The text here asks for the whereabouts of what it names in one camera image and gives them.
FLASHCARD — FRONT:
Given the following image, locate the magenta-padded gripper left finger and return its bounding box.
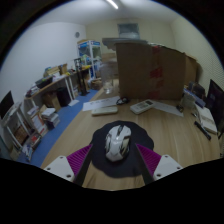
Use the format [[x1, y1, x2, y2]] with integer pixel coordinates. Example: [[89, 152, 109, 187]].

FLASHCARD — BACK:
[[43, 143, 95, 187]]

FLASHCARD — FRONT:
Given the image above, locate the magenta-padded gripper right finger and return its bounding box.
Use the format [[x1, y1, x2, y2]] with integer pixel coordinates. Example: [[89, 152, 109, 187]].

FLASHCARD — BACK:
[[132, 142, 184, 186]]

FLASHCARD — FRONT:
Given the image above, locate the white and black computer mouse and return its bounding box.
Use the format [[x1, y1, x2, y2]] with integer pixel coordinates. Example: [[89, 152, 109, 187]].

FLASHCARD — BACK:
[[104, 124, 132, 163]]

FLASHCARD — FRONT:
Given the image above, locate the black mouse pad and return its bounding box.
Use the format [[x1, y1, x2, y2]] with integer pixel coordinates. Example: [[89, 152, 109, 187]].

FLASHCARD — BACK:
[[90, 120, 155, 179]]

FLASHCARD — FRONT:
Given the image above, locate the shelf unit with books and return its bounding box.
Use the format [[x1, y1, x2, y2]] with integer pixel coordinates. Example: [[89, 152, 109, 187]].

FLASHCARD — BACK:
[[0, 90, 63, 163]]

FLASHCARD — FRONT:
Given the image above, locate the white book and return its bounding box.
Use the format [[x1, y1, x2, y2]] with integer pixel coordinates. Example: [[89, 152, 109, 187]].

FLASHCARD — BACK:
[[196, 104, 219, 135]]

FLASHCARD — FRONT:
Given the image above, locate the cardboard box under desk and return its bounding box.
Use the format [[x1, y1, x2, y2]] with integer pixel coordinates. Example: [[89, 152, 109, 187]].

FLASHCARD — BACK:
[[42, 91, 62, 113]]

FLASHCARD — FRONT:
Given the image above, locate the clear round container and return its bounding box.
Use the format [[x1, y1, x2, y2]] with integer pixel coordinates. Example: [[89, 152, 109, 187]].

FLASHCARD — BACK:
[[182, 93, 196, 109]]

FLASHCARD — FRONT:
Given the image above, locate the black bin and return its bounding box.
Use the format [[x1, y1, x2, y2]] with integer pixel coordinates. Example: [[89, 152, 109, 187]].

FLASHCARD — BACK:
[[56, 86, 72, 108]]

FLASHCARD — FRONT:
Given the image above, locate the slim white flat device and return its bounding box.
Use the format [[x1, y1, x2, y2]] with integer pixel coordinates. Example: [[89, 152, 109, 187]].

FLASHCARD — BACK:
[[91, 105, 120, 117]]

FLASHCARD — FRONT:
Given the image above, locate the blue book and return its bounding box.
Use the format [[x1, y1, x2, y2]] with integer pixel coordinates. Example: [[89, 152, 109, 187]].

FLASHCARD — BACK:
[[182, 87, 206, 108]]

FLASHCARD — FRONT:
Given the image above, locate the printed white paper sheet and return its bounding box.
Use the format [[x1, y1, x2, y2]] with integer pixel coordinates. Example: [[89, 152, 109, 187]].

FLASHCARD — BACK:
[[82, 96, 121, 112]]

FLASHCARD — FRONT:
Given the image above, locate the black monitor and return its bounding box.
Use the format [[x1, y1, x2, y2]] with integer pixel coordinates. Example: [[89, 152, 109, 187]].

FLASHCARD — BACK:
[[205, 78, 224, 135]]

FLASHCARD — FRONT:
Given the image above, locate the dark bag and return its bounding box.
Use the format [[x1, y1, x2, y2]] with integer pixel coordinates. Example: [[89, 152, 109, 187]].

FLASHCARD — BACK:
[[187, 81, 206, 100]]

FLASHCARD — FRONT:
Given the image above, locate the white cluttered side desk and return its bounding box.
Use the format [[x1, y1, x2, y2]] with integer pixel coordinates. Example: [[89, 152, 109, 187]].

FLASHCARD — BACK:
[[24, 63, 93, 108]]

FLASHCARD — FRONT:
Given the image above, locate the black floor stand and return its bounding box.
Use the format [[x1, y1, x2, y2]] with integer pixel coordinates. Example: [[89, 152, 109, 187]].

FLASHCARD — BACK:
[[73, 57, 89, 97]]

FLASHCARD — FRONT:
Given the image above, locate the large brown cardboard box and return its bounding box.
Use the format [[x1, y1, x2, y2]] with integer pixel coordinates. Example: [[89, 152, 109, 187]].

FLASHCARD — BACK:
[[115, 41, 198, 101]]

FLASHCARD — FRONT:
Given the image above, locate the clear plastic jar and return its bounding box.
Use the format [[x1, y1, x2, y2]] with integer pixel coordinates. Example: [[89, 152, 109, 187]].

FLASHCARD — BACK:
[[100, 61, 116, 95]]

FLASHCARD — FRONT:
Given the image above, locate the blue and white display cabinet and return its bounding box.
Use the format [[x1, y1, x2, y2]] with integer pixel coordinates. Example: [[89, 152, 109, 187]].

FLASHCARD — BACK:
[[76, 38, 103, 80]]

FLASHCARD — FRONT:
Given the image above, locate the ceiling light tube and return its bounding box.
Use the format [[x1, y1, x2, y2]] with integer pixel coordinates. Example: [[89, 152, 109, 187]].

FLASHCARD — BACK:
[[106, 0, 120, 11]]

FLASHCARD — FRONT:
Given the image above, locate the black coiled cable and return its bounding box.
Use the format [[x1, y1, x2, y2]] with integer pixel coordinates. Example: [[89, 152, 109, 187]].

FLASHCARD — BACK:
[[115, 96, 131, 106]]

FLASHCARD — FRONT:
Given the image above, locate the wall vent window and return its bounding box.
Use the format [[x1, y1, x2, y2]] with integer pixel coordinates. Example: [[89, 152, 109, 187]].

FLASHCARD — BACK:
[[116, 22, 141, 39]]

